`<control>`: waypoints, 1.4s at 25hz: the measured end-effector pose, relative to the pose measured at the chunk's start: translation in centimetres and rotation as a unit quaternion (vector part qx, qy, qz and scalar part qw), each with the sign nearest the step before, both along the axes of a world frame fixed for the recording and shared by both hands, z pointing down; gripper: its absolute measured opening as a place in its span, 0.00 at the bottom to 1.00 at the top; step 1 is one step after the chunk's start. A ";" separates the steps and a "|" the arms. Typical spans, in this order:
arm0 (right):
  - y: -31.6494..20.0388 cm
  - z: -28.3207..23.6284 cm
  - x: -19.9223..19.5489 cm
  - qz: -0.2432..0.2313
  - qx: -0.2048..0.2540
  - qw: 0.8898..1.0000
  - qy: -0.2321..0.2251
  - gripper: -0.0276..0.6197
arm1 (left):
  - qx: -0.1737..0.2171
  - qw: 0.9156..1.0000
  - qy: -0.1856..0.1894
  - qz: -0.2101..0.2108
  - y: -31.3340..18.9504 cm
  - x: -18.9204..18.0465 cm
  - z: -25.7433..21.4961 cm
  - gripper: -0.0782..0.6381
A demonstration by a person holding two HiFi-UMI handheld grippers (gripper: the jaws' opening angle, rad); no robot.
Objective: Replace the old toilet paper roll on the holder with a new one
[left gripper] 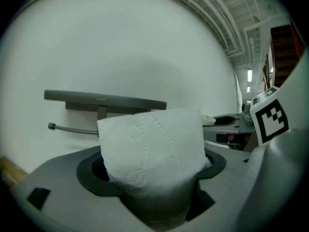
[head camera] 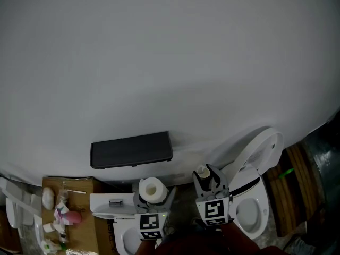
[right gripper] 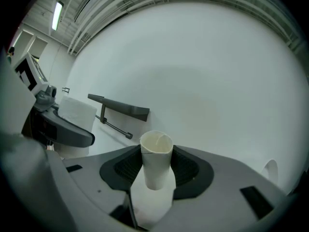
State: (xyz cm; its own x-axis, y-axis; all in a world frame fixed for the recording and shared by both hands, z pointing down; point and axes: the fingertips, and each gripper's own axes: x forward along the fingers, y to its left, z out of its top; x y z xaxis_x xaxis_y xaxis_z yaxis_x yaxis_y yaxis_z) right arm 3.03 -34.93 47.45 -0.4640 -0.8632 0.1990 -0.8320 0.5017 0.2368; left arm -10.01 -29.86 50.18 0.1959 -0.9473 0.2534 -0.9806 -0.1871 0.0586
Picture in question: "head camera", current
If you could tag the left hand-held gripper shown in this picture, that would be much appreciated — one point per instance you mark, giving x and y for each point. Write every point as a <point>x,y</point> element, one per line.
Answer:
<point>151,224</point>

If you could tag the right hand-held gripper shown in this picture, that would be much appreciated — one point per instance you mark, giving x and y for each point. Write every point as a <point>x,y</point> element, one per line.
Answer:
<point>215,211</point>

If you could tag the white toilet paper roll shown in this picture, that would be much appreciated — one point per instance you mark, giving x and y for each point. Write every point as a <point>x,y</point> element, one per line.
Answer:
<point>44,246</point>
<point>152,190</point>

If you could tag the person's right forearm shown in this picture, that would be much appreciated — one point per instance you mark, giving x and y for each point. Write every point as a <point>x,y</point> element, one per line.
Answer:
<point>239,239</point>

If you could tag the person's left forearm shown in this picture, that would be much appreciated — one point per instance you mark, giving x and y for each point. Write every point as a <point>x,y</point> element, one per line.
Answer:
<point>146,247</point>

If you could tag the white toilet with flush tank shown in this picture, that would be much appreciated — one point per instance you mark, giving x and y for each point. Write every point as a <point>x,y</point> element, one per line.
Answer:
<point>106,200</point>

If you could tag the white smart toilet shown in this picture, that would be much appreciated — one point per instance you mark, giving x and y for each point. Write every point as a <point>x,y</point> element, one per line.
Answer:
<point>249,214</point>

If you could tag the black wall paper holder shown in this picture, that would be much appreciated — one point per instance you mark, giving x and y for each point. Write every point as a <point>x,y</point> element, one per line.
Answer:
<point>131,150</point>

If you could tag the white toilet with slim lid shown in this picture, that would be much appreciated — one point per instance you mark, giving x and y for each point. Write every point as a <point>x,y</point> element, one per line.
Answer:
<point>18,195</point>

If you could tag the person's red clothing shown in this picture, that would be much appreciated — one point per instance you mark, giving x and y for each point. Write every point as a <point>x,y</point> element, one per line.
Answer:
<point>202,246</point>

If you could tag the thin white stick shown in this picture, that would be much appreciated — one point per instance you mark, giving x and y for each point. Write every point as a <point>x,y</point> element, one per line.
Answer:
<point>77,191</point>

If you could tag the brown cardboard box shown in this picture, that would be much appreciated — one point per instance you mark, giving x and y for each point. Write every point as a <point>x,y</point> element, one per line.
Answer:
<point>87,238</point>

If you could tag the pink bottle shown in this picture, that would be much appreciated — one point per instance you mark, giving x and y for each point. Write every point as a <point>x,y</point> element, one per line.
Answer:
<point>74,217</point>

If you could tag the wooden slatted step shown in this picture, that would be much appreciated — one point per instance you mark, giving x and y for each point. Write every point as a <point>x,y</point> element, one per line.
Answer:
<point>295,190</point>

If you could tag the small clear bottle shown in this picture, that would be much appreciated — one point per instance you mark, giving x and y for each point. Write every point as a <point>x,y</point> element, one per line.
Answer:
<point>63,237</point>

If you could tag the white oval wrapped package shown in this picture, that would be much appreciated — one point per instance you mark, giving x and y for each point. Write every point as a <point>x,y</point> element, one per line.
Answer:
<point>48,198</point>

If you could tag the white bottle with green cap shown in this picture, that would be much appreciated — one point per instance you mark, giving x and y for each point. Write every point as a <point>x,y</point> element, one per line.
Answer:
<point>57,246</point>

